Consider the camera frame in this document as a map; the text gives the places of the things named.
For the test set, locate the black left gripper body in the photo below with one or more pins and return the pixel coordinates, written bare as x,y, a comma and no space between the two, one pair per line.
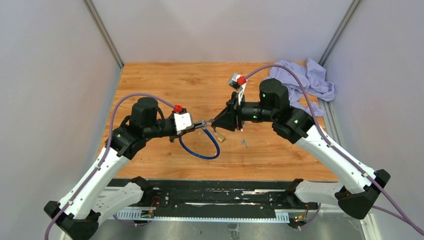
165,129

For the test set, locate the small silver keys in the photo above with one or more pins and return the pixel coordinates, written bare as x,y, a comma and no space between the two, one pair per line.
244,143

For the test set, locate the aluminium corner rail left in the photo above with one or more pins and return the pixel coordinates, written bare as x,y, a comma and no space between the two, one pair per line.
101,27

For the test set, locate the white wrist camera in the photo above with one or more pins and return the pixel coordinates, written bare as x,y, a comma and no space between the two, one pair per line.
183,122
238,83

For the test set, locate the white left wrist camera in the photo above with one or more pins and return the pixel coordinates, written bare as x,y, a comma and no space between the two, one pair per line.
183,122

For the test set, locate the blue cable lock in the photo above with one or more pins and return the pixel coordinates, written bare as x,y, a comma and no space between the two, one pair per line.
202,125

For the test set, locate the brass padlock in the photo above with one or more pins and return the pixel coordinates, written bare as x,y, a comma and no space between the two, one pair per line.
221,138

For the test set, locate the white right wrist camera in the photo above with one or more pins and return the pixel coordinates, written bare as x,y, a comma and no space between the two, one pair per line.
238,83

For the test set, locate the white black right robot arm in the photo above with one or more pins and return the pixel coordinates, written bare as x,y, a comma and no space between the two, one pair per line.
356,190

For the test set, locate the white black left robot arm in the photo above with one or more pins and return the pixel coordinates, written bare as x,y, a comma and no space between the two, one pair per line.
81,211

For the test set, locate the aluminium base frame rails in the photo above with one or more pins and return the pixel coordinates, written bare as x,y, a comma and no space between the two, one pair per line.
203,204

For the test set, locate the aluminium corner rail right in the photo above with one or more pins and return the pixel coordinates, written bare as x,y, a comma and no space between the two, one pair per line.
344,23

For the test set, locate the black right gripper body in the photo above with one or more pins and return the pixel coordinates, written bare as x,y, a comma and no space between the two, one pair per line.
238,110

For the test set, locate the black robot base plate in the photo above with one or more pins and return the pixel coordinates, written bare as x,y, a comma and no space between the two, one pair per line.
233,184

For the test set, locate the crumpled light blue cloth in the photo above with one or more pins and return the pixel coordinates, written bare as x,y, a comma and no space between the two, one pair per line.
312,77

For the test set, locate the aluminium corner rail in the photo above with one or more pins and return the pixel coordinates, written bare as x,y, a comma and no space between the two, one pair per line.
101,27
344,23

